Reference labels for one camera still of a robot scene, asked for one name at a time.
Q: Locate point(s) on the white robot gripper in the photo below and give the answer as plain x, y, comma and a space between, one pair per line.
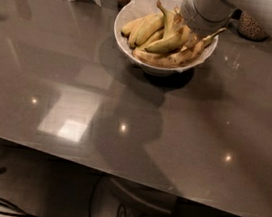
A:
196, 17

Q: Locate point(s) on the large front yellow-green banana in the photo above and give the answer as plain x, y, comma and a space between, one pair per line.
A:
170, 42

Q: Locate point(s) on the green banana upright centre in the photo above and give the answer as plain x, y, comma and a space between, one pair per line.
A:
169, 16

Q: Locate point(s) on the ripe banana at right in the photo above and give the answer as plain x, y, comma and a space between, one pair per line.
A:
185, 56

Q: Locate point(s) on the brown-spotted banana at bottom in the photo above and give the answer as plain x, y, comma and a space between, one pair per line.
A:
156, 60

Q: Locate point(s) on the yellow banana at left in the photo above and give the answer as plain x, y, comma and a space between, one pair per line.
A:
138, 31

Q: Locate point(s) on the white ceramic bowl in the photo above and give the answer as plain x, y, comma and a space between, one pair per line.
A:
122, 43

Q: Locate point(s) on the white paper bowl liner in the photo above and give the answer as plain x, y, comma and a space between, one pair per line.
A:
140, 8

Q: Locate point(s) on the glass jar of chickpeas right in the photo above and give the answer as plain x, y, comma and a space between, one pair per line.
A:
249, 28

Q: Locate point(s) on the white table pedestal base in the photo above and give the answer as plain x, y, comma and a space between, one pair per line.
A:
148, 200

